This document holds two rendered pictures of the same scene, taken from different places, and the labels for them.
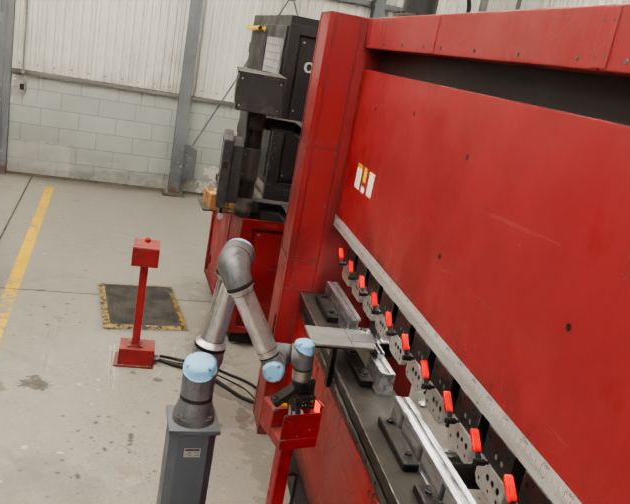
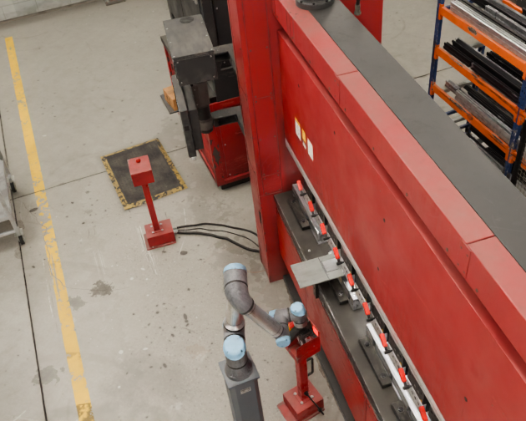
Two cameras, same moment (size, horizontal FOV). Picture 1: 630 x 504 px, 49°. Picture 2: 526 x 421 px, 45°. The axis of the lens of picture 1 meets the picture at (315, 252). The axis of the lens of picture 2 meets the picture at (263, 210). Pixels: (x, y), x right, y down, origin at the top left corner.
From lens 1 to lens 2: 167 cm
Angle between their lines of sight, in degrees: 27
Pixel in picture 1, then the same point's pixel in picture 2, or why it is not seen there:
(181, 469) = (242, 398)
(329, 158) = (268, 103)
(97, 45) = not seen: outside the picture
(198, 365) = (233, 350)
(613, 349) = not seen: outside the picture
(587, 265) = (471, 377)
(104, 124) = not seen: outside the picture
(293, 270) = (264, 184)
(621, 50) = (473, 279)
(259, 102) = (197, 74)
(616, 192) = (482, 354)
